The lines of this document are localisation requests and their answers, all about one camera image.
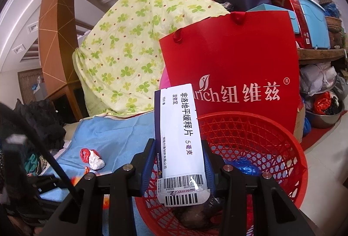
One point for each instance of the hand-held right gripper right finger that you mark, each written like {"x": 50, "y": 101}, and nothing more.
{"x": 208, "y": 168}

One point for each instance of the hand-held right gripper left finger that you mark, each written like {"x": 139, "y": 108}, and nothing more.
{"x": 149, "y": 168}

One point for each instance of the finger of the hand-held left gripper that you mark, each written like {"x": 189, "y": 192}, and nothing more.
{"x": 54, "y": 182}

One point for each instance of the blue plastic bag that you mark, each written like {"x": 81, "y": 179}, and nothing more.
{"x": 306, "y": 127}
{"x": 247, "y": 168}

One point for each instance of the white plastic bag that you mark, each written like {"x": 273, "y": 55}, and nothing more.
{"x": 95, "y": 161}

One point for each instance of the white barcode medicine box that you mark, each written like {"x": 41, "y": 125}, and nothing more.
{"x": 179, "y": 130}

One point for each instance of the black plastic ball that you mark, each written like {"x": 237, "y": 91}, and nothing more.
{"x": 195, "y": 214}

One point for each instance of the orange plastic bag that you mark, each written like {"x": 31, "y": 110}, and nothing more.
{"x": 108, "y": 200}

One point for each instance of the red mesh basket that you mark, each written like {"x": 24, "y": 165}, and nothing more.
{"x": 272, "y": 149}

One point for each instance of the teal cloth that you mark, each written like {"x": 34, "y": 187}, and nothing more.
{"x": 32, "y": 161}

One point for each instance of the blue towel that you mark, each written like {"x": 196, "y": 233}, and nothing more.
{"x": 108, "y": 135}

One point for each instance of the black garment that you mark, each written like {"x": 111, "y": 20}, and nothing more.
{"x": 35, "y": 122}

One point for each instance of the pink pillow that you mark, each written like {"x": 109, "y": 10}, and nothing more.
{"x": 162, "y": 84}

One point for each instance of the wooden lattice door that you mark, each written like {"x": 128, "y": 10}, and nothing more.
{"x": 30, "y": 81}

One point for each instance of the blue plastic bag on floor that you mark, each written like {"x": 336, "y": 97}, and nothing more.
{"x": 306, "y": 127}

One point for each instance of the red paper bag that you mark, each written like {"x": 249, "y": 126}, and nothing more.
{"x": 231, "y": 62}

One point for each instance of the steel basin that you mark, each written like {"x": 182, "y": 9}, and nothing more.
{"x": 323, "y": 120}

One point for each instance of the green clover print quilt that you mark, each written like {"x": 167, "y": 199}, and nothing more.
{"x": 127, "y": 43}

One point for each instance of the red plastic bag in basin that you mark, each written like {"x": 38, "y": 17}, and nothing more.
{"x": 322, "y": 103}

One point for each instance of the grey wrapped bundle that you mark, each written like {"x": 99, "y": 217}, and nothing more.
{"x": 318, "y": 75}

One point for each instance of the wooden pillar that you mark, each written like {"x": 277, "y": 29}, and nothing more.
{"x": 57, "y": 35}

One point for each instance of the wooden shelf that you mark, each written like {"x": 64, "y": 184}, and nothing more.
{"x": 320, "y": 54}

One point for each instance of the light blue cardboard box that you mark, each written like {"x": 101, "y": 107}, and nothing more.
{"x": 293, "y": 21}

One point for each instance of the light blue plastic storage box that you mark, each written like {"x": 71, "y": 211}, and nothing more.
{"x": 312, "y": 21}

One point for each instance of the red carton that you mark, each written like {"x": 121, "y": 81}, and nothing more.
{"x": 288, "y": 5}

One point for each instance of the woven basket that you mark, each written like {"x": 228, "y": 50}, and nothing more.
{"x": 333, "y": 22}

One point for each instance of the blue plastic bundle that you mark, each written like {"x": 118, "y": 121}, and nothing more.
{"x": 331, "y": 9}

